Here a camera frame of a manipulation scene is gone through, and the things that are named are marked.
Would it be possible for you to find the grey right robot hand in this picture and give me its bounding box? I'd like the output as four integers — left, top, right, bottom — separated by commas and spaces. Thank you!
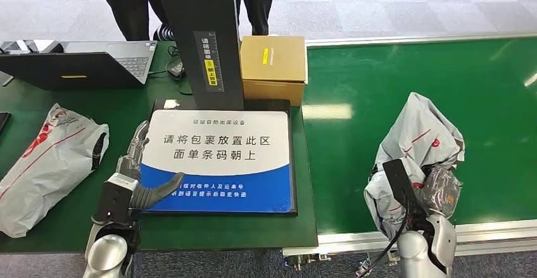
419, 165, 462, 219

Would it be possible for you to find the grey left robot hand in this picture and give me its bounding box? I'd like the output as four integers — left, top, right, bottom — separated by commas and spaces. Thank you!
115, 120, 186, 206

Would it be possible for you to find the grey mailer bag package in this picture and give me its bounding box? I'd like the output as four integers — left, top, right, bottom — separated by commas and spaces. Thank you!
0, 103, 110, 239
363, 92, 467, 240

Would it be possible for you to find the green conveyor belt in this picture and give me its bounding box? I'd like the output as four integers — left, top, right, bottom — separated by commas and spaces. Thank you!
301, 37, 537, 235

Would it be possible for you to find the flat grey mailer bag package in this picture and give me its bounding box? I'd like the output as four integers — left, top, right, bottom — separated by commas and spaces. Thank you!
0, 103, 110, 239

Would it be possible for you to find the brown cardboard box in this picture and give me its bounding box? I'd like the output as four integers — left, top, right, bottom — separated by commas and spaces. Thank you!
239, 35, 308, 107

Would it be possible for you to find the white blue scanner platform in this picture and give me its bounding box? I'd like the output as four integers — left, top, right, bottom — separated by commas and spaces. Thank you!
140, 98, 298, 217

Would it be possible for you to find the black grey laptop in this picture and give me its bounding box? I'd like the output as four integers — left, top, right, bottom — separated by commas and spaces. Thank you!
0, 40, 158, 91

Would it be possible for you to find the silver metal device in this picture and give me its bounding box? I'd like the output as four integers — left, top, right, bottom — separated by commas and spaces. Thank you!
0, 39, 64, 54

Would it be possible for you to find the person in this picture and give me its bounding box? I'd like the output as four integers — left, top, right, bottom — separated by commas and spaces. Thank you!
234, 0, 277, 37
92, 0, 168, 42

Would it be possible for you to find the black scanner column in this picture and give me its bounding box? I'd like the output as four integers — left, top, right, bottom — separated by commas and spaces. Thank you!
154, 0, 245, 111

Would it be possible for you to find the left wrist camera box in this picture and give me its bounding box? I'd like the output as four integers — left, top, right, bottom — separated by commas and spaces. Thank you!
92, 173, 140, 227

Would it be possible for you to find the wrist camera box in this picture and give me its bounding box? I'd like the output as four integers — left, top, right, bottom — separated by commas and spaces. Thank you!
92, 173, 140, 227
382, 159, 422, 220

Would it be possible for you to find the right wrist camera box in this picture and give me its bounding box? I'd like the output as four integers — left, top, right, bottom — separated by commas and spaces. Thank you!
382, 159, 422, 220

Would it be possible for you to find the aluminium conveyor frame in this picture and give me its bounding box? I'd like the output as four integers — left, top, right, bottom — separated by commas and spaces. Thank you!
281, 30, 537, 269

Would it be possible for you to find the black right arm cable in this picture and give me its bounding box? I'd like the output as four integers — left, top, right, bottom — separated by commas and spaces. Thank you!
357, 200, 411, 278

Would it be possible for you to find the black power cable with adapter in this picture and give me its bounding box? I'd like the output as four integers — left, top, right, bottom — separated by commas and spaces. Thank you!
165, 45, 194, 96

